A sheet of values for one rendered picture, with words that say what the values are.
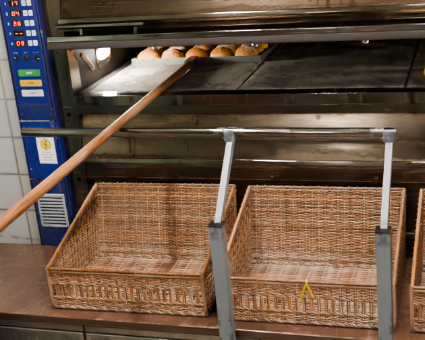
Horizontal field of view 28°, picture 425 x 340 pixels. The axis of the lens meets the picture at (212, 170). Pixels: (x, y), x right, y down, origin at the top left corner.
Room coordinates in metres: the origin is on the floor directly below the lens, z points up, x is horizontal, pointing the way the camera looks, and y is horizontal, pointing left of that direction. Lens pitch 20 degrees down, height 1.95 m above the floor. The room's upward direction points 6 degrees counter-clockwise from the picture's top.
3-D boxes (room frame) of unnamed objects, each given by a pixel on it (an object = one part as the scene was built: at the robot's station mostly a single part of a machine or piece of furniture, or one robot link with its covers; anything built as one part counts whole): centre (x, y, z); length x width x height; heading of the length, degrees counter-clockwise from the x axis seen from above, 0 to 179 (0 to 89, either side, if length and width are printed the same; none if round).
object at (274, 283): (2.50, -0.31, 0.72); 0.56 x 0.49 x 0.28; 72
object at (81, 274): (2.69, 0.25, 0.72); 0.56 x 0.49 x 0.28; 72
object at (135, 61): (3.54, -0.03, 1.20); 0.55 x 0.36 x 0.03; 72
